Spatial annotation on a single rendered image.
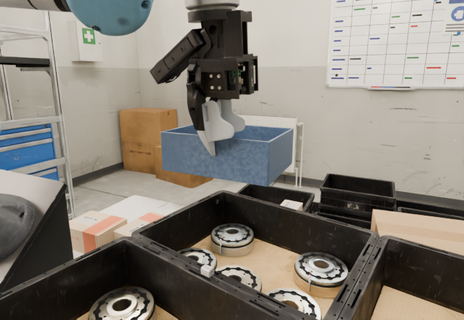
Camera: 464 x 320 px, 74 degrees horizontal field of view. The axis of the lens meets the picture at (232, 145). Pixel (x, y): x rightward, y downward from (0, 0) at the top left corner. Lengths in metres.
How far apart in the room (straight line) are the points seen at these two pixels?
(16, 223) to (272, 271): 0.54
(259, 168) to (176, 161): 0.15
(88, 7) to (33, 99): 3.27
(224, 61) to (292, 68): 3.05
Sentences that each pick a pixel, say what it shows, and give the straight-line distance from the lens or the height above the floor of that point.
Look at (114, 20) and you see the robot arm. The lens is 0.32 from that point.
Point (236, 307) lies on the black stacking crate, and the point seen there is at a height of 0.91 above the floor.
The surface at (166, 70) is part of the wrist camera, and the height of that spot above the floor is 1.24.
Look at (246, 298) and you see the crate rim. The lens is 0.47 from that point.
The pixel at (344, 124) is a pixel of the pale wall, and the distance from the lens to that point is 3.39.
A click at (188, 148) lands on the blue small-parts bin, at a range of 0.52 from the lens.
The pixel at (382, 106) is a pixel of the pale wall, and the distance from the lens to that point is 3.35.
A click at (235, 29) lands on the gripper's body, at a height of 1.29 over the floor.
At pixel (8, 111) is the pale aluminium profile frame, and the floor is 0.93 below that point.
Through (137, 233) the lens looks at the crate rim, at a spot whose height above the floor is 0.93.
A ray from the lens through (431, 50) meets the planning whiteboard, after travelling 3.35.
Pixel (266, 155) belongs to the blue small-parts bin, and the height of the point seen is 1.11.
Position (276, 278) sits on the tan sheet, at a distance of 0.68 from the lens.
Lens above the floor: 1.23
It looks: 13 degrees down
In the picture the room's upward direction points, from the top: straight up
